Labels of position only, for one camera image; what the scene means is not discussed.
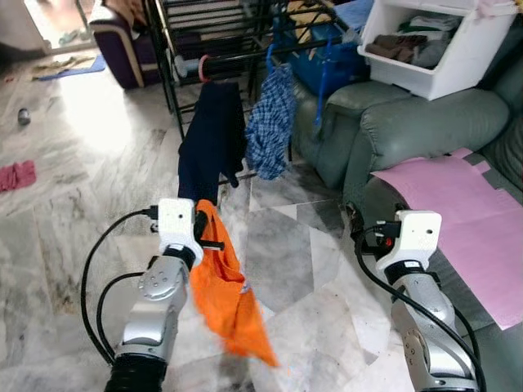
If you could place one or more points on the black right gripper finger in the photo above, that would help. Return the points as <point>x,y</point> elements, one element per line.
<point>356,219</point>

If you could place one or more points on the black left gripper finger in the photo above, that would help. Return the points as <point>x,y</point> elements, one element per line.
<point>214,245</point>

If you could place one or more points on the orange shirt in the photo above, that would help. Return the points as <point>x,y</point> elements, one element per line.
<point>225,294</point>

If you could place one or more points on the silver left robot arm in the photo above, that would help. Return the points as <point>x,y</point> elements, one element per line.
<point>155,310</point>

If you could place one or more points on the pink plastic hanger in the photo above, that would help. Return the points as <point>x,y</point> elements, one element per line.
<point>201,69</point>

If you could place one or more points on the pink sheet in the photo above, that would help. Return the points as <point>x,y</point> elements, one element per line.
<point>466,212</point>

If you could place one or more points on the dark navy hanging garment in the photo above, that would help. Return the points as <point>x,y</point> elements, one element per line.
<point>212,139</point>

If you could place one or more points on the grey green leather sofa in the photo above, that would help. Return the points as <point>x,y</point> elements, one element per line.
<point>409,122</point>

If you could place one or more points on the blue plaid shirt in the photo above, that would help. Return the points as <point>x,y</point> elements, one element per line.
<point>270,122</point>

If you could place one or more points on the blue bag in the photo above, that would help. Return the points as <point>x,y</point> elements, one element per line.
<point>343,69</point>

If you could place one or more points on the black metal drying rack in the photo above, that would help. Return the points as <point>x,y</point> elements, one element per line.
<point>237,64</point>

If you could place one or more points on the brown garment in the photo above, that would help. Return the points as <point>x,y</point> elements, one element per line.
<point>396,47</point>

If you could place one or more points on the grey garment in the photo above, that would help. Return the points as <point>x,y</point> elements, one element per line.
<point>433,53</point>

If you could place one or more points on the white plastic storage box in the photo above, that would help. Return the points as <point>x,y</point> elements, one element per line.
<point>458,65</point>

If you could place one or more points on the dark purple armchair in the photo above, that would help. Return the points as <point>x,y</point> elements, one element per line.
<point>131,57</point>

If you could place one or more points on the red crumpled floor cloth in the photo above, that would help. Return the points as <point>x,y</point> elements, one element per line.
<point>16,175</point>

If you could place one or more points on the blue door mat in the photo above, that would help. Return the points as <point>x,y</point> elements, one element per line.
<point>82,69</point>

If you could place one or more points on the light blue folded cloth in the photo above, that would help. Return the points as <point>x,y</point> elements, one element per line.
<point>355,12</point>

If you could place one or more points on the mustard yellow garment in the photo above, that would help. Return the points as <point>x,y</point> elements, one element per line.
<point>306,12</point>

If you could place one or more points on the small grey floor object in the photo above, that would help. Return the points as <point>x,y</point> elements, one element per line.
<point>24,117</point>

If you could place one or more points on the pale pink cloth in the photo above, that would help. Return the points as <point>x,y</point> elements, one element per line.
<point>498,6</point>

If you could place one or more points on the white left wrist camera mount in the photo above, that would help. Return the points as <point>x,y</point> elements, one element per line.
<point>176,224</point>

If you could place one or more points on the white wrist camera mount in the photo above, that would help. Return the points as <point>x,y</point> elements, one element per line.
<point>413,237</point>
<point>176,224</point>

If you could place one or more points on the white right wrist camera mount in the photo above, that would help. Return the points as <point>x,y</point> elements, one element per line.
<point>413,237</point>

